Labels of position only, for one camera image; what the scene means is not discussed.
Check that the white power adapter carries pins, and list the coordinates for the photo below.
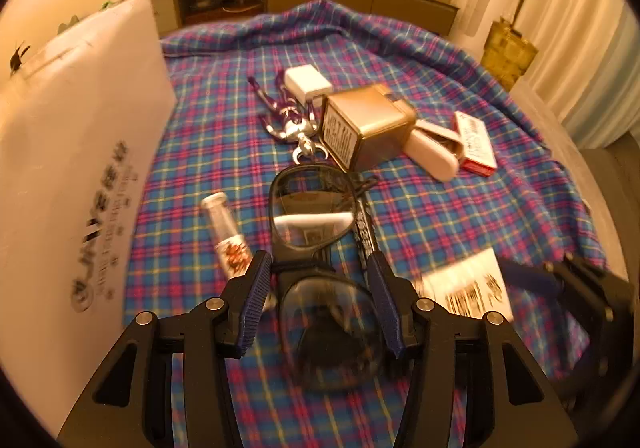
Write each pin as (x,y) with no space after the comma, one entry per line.
(305,82)

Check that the white printed sachet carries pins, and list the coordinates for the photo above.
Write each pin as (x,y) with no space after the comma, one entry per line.
(465,288)

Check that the purple silver toy figure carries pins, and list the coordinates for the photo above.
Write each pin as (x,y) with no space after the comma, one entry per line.
(292,120)

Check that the small clear bottle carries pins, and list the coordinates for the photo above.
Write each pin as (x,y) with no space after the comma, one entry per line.
(225,233)

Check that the dark leafed plant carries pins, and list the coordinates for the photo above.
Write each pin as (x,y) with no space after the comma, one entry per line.
(19,56)

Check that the cream curtain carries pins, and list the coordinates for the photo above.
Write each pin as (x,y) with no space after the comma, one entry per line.
(575,27)

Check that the gold tin box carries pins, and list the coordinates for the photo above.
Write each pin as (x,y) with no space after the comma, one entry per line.
(375,117)

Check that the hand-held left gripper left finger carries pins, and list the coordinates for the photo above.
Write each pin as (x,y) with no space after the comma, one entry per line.
(255,298)

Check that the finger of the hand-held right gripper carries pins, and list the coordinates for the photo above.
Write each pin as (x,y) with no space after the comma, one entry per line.
(595,358)
(530,275)

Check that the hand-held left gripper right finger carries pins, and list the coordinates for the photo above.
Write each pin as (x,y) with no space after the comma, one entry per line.
(382,308)

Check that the red white small carton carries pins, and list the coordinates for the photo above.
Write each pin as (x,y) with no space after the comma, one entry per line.
(475,137)

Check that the yellow woven bag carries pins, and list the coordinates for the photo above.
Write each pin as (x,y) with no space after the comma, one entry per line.
(510,52)

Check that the blue plaid blanket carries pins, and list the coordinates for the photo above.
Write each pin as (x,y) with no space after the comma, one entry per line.
(225,137)

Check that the black framed glasses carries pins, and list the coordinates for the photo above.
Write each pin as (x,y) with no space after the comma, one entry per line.
(320,328)

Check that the small pink white case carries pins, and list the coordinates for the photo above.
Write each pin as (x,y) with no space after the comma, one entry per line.
(430,152)

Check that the green item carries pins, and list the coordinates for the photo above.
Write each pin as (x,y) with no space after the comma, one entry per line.
(112,5)

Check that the white cardboard box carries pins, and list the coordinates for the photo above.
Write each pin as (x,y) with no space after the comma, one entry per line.
(75,152)

